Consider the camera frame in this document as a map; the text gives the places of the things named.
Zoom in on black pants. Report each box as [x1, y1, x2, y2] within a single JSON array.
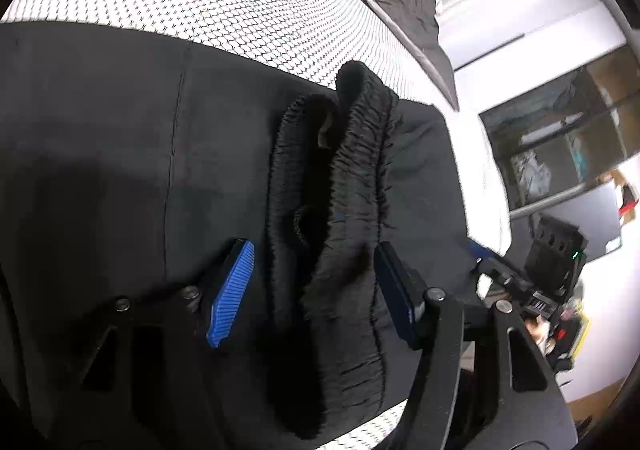
[[0, 20, 482, 442]]

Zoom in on cardboard box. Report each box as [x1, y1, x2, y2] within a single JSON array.
[[566, 374, 629, 425]]

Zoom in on red object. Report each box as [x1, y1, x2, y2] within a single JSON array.
[[618, 184, 640, 217]]

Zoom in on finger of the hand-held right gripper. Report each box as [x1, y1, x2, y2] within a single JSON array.
[[466, 239, 521, 288]]

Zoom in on grey blanket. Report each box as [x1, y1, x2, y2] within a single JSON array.
[[200, 0, 462, 112]]

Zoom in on large glass window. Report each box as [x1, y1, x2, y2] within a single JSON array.
[[478, 45, 640, 222]]

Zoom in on person's right hand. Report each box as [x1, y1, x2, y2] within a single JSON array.
[[527, 319, 557, 353]]

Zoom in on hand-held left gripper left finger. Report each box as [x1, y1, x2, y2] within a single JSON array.
[[30, 238, 256, 450]]

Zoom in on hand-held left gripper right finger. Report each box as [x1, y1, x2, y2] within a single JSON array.
[[373, 241, 580, 450]]

